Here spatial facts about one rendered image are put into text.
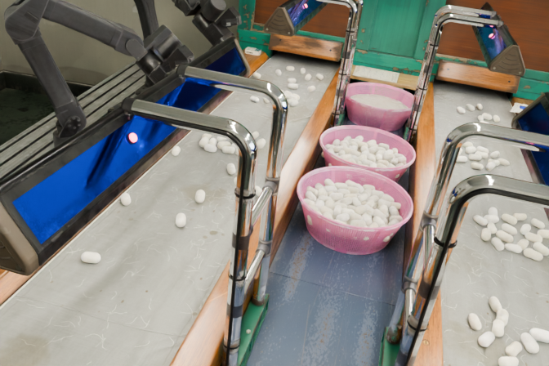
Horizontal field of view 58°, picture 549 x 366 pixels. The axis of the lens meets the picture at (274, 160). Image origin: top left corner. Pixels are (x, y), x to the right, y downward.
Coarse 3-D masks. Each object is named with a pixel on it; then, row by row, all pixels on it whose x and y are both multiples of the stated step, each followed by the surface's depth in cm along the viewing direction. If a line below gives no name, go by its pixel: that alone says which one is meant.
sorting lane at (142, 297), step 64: (256, 128) 147; (128, 192) 110; (192, 192) 113; (64, 256) 90; (128, 256) 92; (192, 256) 94; (0, 320) 76; (64, 320) 77; (128, 320) 78; (192, 320) 80
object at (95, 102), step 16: (112, 80) 189; (128, 80) 191; (144, 80) 193; (80, 96) 172; (96, 96) 174; (112, 96) 175; (128, 96) 177; (96, 112) 162; (32, 128) 148; (48, 128) 149; (16, 144) 138; (32, 144) 141; (48, 144) 141; (0, 160) 130; (16, 160) 131; (32, 160) 132; (0, 176) 123
